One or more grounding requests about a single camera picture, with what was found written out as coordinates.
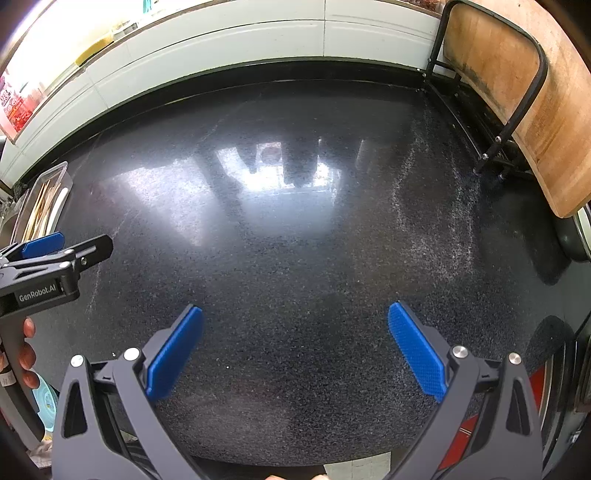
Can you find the red and black appliance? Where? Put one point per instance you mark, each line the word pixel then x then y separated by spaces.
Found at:
pixel 538 385

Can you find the black metal rack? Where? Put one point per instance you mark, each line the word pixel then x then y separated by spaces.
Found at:
pixel 543 69

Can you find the red package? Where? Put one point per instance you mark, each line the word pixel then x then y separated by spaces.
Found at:
pixel 16 108

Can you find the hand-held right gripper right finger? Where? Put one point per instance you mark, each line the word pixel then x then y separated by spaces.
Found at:
pixel 415 350

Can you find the jar of red beans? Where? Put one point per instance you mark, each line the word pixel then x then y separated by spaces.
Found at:
pixel 429 3

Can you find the pile of wooden chopsticks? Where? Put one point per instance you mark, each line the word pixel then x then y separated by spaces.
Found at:
pixel 41 207

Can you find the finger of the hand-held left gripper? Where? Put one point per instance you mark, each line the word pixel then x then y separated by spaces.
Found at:
pixel 87 251
pixel 41 244

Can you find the person's left hand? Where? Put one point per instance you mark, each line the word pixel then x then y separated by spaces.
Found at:
pixel 30 369

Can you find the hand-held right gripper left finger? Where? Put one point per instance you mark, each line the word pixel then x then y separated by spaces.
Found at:
pixel 178 350

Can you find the yellow sponge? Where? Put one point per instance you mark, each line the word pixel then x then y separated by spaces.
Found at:
pixel 94 48

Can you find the person's right hand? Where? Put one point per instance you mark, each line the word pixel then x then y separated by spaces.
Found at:
pixel 277 477

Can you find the clear plastic container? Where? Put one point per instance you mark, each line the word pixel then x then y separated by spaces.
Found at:
pixel 62 184

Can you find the round wooden cutting board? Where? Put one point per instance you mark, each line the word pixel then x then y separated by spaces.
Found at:
pixel 508 69

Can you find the light blue plate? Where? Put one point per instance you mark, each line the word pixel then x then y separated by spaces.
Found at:
pixel 48 406

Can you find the dark round pot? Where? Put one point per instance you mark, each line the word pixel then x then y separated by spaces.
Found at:
pixel 575 240

